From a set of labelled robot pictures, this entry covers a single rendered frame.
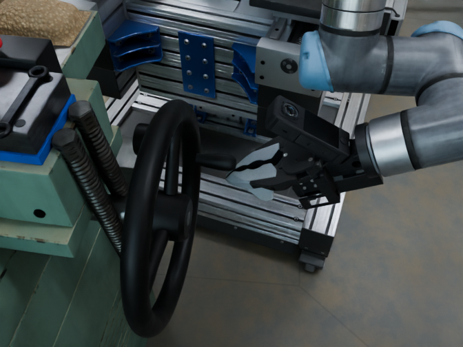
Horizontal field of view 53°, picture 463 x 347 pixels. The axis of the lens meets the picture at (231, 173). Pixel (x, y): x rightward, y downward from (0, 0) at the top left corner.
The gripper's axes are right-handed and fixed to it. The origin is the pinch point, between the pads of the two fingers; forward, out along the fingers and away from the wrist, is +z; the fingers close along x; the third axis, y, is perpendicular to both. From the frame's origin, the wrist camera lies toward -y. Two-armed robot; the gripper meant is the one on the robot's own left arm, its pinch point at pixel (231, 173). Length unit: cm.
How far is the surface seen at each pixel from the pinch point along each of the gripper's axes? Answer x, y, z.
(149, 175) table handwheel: -15.6, -17.8, -4.0
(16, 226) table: -18.7, -18.9, 12.8
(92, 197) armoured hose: -14.6, -16.2, 5.8
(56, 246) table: -20.1, -15.8, 8.9
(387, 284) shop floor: 27, 89, 1
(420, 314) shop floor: 19, 93, -6
